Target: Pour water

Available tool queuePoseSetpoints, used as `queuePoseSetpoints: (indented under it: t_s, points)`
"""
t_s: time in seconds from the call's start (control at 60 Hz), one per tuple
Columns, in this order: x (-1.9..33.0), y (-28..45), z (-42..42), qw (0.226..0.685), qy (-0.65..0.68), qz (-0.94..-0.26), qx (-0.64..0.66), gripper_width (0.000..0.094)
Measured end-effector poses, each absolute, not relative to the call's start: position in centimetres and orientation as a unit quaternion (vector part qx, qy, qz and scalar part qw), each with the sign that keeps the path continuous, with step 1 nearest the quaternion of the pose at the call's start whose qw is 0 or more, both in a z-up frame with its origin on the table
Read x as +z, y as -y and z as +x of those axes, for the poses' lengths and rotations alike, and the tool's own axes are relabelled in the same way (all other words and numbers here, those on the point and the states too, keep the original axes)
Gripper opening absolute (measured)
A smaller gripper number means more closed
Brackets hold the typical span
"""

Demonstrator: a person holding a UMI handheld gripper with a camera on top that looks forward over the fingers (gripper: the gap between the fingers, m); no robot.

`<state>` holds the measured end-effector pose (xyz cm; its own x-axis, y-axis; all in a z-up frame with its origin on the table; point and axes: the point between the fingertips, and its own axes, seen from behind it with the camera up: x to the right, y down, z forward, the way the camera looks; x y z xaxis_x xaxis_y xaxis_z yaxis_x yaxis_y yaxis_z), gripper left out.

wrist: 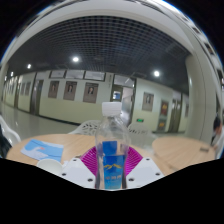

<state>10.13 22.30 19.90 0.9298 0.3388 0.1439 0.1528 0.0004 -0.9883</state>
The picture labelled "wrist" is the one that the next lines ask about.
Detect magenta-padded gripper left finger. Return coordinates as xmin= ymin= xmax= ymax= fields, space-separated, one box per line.
xmin=61 ymin=146 xmax=98 ymax=190

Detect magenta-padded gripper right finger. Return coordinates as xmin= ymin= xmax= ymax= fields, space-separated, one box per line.
xmin=125 ymin=146 xmax=165 ymax=190

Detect clear blue-labelled water bottle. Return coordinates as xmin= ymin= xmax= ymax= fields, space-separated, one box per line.
xmin=94 ymin=101 xmax=132 ymax=191

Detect white mug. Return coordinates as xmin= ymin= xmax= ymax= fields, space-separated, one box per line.
xmin=35 ymin=158 xmax=65 ymax=177

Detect white plastic lattice chair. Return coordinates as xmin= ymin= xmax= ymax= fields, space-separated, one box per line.
xmin=68 ymin=119 xmax=101 ymax=136
xmin=0 ymin=114 xmax=22 ymax=148
xmin=128 ymin=122 xmax=156 ymax=148

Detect blue and white paper sheet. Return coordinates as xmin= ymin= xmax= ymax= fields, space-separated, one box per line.
xmin=20 ymin=138 xmax=65 ymax=163

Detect round wooden side table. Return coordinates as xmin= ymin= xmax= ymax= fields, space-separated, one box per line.
xmin=151 ymin=136 xmax=217 ymax=168

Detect dark open doorway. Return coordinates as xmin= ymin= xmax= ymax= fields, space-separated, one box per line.
xmin=109 ymin=84 xmax=136 ymax=128

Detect black jacket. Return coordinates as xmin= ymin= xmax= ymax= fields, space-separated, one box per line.
xmin=0 ymin=124 xmax=13 ymax=159

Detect person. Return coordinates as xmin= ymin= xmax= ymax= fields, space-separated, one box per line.
xmin=210 ymin=113 xmax=224 ymax=159

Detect dark closed door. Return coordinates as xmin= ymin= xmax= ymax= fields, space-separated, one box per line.
xmin=29 ymin=79 xmax=44 ymax=116

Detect round ceiling lights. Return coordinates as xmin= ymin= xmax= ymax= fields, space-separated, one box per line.
xmin=9 ymin=55 xmax=162 ymax=78

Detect red wall poster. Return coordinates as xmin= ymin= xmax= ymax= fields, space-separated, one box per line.
xmin=159 ymin=100 xmax=170 ymax=118

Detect framed wall portraits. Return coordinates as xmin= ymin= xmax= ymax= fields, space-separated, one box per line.
xmin=19 ymin=80 xmax=155 ymax=113

